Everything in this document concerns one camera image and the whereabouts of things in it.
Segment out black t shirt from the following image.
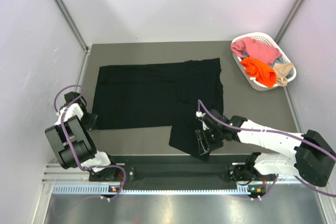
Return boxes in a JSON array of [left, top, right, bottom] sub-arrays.
[[92, 58, 224, 161]]

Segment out beige garment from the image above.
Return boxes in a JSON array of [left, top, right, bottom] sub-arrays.
[[272, 62, 293, 87]]

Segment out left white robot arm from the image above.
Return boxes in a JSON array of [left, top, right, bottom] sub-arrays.
[[45, 92, 120, 182]]

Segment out orange t shirt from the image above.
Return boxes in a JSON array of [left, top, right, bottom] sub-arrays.
[[240, 57, 277, 88]]

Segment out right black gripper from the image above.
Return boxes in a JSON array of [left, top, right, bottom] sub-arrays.
[[196, 126, 224, 155]]

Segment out aluminium frame rail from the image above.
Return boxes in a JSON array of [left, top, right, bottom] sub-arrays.
[[41, 162, 329, 185]]

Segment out grey slotted cable duct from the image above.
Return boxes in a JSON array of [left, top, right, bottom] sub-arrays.
[[52, 184, 263, 195]]

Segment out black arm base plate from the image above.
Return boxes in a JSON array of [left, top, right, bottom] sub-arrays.
[[112, 155, 262, 182]]

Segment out light blue garment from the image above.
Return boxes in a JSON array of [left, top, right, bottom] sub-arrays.
[[273, 57, 284, 65]]

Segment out pink t shirt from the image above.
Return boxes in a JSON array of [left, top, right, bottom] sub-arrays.
[[230, 37, 281, 65]]

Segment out white laundry basket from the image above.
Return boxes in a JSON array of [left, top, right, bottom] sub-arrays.
[[230, 32, 297, 91]]

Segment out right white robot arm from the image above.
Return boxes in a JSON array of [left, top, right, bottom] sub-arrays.
[[195, 111, 335, 187]]

